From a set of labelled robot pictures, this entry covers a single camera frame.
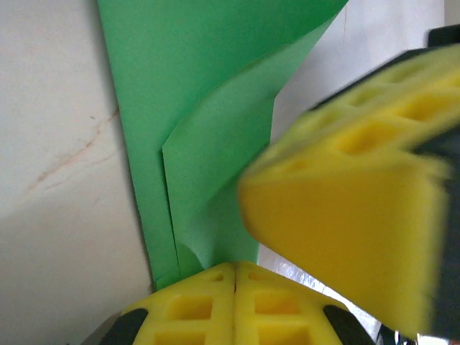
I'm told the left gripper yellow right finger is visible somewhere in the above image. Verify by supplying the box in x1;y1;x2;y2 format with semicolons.
234;261;377;345

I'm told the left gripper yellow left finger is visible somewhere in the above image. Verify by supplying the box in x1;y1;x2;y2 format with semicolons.
98;261;237;345

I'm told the small clear plastic packet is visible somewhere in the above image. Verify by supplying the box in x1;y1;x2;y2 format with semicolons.
257;246;382;324

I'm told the green square paper sheet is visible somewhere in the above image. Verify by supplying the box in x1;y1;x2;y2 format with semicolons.
96;0;350;293

